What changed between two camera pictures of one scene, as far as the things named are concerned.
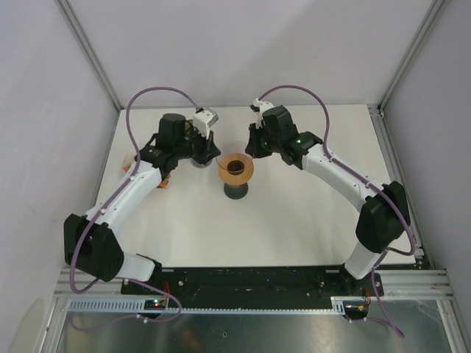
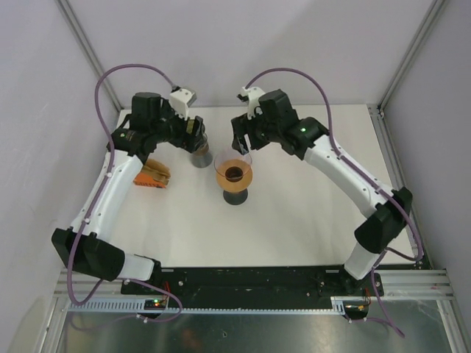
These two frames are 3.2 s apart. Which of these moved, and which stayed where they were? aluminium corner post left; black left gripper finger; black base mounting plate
Moved: black left gripper finger
Stayed: aluminium corner post left; black base mounting plate
